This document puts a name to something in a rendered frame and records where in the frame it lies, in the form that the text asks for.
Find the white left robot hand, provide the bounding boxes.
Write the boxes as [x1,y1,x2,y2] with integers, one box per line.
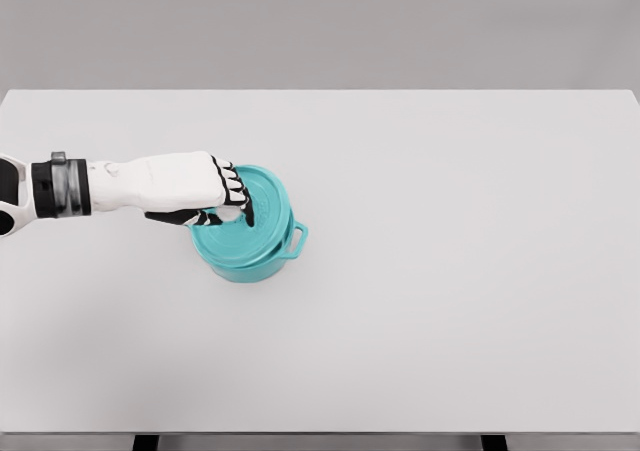
[135,150,256,230]

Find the teal pot lid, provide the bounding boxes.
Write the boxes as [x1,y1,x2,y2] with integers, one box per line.
[190,164,292,268]

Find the teal pot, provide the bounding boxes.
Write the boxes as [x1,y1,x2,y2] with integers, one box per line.
[205,217,310,284]

